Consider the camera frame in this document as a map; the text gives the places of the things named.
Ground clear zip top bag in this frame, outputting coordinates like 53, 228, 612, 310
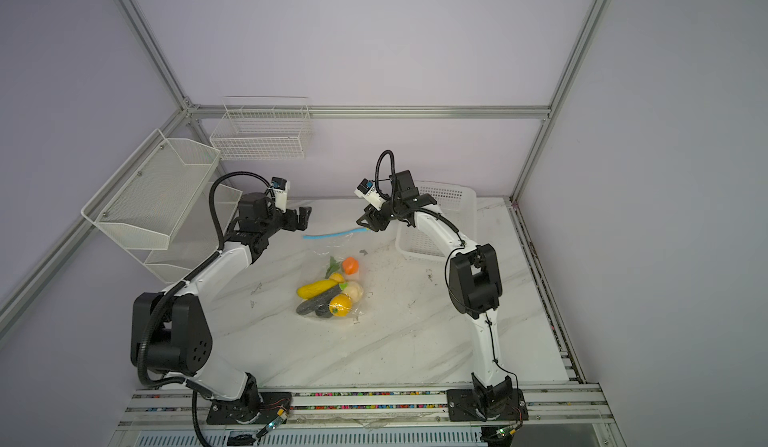
295, 228, 368, 320

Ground left black corrugated cable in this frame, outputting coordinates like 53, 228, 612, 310
136, 171, 274, 447

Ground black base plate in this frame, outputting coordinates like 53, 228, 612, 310
446, 389, 529, 422
206, 391, 293, 426

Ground white wire wall basket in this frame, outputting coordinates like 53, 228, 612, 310
210, 96, 314, 161

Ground black round food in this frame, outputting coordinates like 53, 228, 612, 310
315, 304, 334, 318

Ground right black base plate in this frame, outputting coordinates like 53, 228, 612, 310
446, 389, 529, 422

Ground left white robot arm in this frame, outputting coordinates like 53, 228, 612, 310
130, 193, 312, 402

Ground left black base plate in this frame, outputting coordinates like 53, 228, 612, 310
206, 391, 293, 426

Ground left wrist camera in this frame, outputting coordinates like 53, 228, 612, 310
271, 177, 290, 213

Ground yellow lemon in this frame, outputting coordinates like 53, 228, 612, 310
329, 294, 354, 317

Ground white plastic food basket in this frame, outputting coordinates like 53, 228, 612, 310
395, 180, 479, 262

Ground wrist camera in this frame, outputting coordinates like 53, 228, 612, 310
354, 179, 386, 211
271, 177, 290, 213

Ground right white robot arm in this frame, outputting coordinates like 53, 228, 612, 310
355, 171, 518, 419

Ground orange tangerine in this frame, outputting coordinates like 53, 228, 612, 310
341, 257, 360, 276

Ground aluminium frame back bar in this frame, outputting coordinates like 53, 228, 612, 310
188, 105, 551, 120

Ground beige potato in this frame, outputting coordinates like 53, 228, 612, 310
340, 281, 364, 304

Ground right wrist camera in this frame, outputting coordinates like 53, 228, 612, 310
354, 179, 386, 211

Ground white mesh two-tier shelf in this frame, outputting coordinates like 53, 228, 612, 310
81, 130, 221, 285

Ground yellow corn cob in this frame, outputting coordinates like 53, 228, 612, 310
296, 279, 338, 300

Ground aluminium front rail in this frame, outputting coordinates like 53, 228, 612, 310
109, 384, 626, 446

